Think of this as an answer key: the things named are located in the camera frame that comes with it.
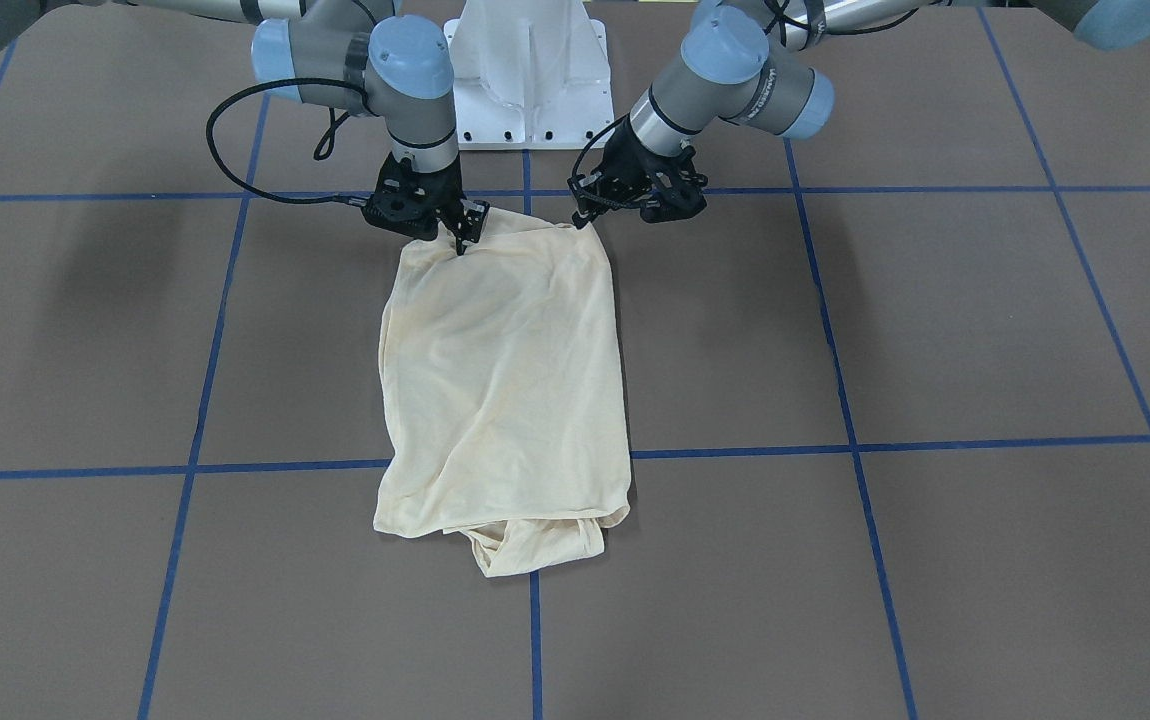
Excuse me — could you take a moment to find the beige long-sleeve printed shirt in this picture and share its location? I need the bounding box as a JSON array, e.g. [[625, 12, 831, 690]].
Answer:
[[373, 208, 633, 579]]

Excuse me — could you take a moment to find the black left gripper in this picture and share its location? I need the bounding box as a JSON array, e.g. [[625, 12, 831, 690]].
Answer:
[[567, 117, 681, 229]]

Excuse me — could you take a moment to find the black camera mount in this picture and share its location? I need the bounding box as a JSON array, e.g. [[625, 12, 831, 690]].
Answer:
[[361, 178, 439, 242], [639, 145, 710, 224]]

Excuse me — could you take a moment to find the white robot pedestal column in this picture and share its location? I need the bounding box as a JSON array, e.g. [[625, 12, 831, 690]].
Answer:
[[443, 1, 615, 151]]

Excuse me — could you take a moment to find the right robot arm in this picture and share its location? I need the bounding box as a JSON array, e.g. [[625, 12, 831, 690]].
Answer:
[[163, 1, 491, 252]]

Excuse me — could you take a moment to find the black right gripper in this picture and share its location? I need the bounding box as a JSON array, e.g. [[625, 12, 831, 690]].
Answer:
[[380, 155, 491, 256]]

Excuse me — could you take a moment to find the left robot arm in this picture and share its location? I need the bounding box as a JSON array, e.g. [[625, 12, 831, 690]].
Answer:
[[569, 1, 921, 228]]

